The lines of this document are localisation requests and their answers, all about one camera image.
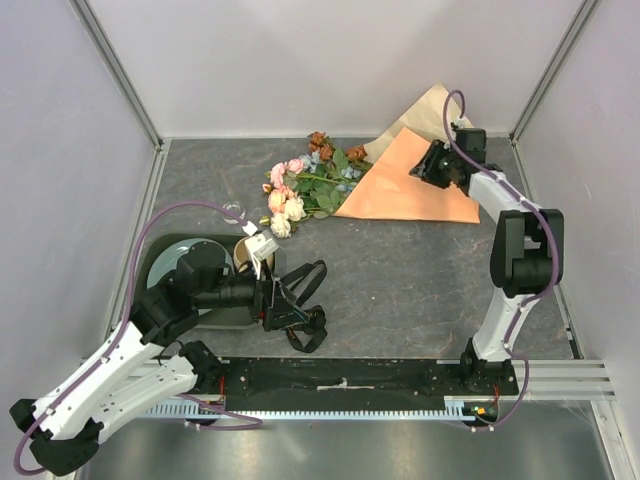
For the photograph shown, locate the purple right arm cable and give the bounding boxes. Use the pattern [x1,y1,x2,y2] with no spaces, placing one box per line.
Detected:
[443,89,559,434]

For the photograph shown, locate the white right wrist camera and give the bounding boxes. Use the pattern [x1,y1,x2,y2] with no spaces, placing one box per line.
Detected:
[451,117,473,130]

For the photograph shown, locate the orange wrapping paper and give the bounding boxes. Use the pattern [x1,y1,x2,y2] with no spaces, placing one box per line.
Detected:
[332,83,482,225]

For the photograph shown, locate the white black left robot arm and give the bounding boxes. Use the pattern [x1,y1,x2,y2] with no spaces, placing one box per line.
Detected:
[10,235,278,476]

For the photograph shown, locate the small clear glass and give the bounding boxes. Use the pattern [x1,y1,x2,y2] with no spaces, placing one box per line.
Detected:
[223,201,246,224]

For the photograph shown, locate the dark green tray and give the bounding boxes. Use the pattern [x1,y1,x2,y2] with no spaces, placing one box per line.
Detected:
[132,233,271,330]

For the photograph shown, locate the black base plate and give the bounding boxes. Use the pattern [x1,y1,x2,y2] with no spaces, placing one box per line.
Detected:
[162,355,521,411]

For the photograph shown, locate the beige ceramic vase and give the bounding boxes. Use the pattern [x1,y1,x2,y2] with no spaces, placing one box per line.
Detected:
[233,237,275,273]

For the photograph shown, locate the light blue cable duct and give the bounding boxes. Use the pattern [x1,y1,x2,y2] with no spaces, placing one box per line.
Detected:
[140,398,497,422]

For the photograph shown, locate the light blue plate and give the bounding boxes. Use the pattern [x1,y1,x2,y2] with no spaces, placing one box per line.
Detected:
[146,238,234,288]

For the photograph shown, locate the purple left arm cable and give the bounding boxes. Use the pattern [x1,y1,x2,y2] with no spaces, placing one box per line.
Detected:
[12,199,266,476]

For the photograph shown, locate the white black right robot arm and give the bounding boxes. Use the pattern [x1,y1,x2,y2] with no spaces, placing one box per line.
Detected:
[410,126,564,395]

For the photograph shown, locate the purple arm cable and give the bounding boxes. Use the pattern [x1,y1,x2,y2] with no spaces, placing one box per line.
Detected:
[12,199,266,476]
[443,89,559,434]

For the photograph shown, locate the black printed ribbon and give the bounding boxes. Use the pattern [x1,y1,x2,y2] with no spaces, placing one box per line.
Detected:
[280,260,328,354]

